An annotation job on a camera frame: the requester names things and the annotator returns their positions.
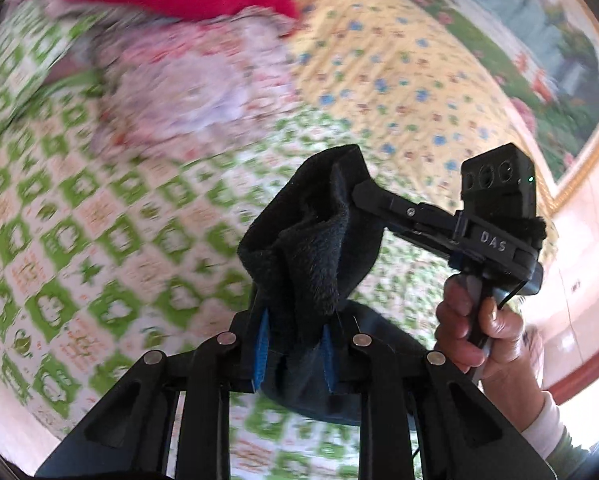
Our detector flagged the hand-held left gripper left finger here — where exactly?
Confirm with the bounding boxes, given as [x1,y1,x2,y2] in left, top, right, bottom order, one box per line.
[34,306,271,480]

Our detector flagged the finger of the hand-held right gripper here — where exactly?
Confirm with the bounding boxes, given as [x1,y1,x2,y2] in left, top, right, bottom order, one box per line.
[352,180,461,233]
[388,224,463,263]

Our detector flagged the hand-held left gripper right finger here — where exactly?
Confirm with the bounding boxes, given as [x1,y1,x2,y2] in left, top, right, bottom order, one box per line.
[322,324,555,480]

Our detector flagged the black pants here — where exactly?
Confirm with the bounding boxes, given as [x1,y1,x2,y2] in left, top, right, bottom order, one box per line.
[237,144,433,423]

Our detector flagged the person's right forearm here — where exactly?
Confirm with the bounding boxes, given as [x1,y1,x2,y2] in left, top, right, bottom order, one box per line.
[478,350,597,467]

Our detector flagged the person's right hand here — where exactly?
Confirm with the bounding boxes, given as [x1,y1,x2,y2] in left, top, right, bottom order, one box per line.
[434,275,531,378]

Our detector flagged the yellow printed quilt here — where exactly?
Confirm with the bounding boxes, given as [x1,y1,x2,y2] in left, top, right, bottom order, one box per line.
[280,0,560,241]

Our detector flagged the green checkered printed bed sheet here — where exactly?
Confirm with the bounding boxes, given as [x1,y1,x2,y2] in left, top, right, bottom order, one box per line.
[0,0,560,480]

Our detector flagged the pink floral ruffled cloth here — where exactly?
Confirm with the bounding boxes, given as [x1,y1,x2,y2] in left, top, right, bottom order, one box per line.
[30,0,301,157]

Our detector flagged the thin dark cable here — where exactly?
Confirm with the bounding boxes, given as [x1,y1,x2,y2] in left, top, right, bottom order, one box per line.
[498,280,526,312]

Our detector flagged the gold framed landscape wall painting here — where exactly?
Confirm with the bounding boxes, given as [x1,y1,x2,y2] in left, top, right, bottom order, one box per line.
[354,0,599,212]

